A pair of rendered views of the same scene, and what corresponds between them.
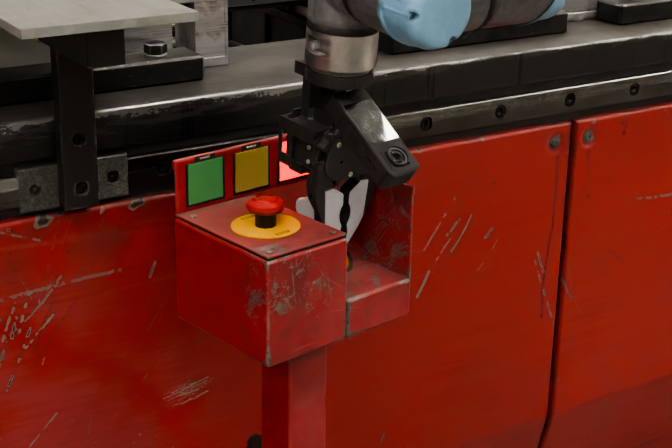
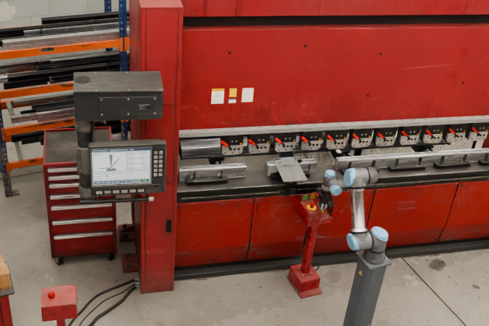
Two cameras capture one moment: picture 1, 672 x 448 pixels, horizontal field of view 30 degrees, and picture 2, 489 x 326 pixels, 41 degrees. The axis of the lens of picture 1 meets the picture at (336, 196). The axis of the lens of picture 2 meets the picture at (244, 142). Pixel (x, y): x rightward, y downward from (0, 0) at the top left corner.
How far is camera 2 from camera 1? 3.66 m
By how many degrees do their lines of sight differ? 19
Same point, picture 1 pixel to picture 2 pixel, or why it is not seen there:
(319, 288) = (316, 217)
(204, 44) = (311, 169)
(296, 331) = (312, 223)
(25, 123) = (281, 185)
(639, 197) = (388, 201)
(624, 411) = not seen: hidden behind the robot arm
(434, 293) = (343, 212)
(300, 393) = (313, 228)
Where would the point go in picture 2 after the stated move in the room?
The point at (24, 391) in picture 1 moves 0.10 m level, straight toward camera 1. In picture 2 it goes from (274, 217) to (274, 225)
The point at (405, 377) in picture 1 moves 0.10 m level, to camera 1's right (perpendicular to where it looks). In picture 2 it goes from (335, 224) to (348, 228)
